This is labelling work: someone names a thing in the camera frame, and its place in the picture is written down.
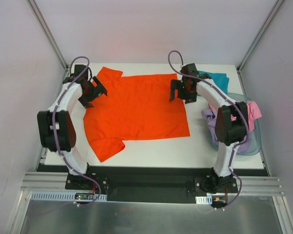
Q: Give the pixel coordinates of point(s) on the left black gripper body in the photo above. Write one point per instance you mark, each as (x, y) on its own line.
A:
(92, 93)

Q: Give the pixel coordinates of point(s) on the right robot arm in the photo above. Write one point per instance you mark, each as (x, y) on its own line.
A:
(231, 127)

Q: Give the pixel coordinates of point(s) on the folded teal t-shirt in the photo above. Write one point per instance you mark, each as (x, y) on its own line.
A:
(220, 79)

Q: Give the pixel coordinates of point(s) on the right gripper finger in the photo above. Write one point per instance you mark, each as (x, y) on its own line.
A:
(190, 98)
(175, 86)

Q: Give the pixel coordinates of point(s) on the orange t-shirt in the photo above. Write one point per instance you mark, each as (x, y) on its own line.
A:
(135, 108)

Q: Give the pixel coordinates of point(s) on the frame post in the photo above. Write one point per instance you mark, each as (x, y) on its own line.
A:
(46, 30)
(267, 22)

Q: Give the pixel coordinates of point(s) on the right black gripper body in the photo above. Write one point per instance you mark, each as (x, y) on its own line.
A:
(179, 90)

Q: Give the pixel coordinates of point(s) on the left frame post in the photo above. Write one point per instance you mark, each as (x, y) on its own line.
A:
(46, 30)

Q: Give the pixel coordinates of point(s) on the left white cable duct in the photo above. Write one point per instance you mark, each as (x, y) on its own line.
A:
(67, 196)

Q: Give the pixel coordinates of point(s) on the aluminium frame rail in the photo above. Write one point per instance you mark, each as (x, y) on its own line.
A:
(251, 185)

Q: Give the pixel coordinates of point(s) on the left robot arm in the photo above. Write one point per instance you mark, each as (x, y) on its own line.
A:
(56, 129)

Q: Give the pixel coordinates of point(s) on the white cable duct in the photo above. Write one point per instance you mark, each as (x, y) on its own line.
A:
(203, 200)
(67, 196)

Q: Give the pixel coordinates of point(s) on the right frame post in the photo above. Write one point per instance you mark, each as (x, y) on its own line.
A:
(267, 22)

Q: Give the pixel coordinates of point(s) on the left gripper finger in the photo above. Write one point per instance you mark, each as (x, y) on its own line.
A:
(98, 89)
(85, 103)

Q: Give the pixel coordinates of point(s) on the right white cable duct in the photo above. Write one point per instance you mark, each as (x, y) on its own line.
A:
(203, 200)

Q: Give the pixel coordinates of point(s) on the clear blue plastic basket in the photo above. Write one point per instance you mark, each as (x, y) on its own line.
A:
(255, 136)

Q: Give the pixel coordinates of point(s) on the pink t-shirt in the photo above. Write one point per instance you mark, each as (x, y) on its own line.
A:
(254, 113)

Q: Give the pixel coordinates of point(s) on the lavender t-shirt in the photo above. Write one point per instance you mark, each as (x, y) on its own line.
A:
(210, 116)

